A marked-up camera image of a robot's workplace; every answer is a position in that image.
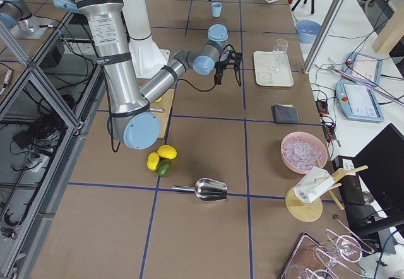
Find light blue plastic cup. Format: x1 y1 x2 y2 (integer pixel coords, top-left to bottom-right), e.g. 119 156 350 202
211 2 222 18

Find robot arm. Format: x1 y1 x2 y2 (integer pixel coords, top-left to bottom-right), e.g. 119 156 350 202
1 0 211 34
54 0 242 150

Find blue bowl with fork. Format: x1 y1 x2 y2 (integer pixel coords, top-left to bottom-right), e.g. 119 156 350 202
295 20 321 44

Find pink bowl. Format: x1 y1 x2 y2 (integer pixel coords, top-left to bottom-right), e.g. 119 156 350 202
280 131 328 174

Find clear ice cubes in pink bowl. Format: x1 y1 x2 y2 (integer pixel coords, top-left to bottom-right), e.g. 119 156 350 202
282 138 325 171

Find metal ice scoop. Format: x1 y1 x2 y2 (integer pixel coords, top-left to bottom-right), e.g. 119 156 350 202
172 177 228 201

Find cream bear serving tray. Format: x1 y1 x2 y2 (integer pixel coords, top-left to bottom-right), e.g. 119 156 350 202
253 51 294 88

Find clear wine glass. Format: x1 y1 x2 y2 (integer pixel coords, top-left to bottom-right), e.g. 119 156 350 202
269 39 288 73

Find wooden cutting board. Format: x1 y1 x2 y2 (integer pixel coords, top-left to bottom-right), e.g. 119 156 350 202
151 89 175 139

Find grey folded cloth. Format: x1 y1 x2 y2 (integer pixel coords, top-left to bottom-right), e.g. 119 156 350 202
271 104 300 124

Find large yellow lemon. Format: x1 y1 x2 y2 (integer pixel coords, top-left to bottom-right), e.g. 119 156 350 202
157 145 177 160

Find small yellow lemon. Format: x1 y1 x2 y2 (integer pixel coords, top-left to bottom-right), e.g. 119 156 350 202
146 152 160 171

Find green lime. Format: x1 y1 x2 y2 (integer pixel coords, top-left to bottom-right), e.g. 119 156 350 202
156 159 172 177

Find blue teach pendant far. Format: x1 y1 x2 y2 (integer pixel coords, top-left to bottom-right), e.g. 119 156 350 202
343 52 383 84

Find blue teach pendant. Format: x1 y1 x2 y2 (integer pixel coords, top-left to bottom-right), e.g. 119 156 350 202
343 52 383 84
336 81 384 122

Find blue teach pendant near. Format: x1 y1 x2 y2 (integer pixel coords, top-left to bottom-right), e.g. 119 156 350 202
336 81 384 122

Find white carton on stand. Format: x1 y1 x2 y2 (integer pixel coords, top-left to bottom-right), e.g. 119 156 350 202
293 167 335 204

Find wooden mug tree stand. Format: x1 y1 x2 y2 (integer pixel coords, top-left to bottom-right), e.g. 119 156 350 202
285 165 368 222

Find black laptop monitor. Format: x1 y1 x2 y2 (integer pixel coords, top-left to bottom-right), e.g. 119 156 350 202
340 123 403 237

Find steel knife handle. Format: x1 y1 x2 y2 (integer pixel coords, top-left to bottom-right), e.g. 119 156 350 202
150 107 165 113

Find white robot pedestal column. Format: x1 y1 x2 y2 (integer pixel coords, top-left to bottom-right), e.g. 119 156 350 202
122 0 170 79

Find aluminium frame post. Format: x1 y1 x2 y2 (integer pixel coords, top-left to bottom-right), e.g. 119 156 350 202
302 0 345 74

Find wooden post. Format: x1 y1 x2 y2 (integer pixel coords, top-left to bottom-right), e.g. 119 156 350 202
372 4 404 54

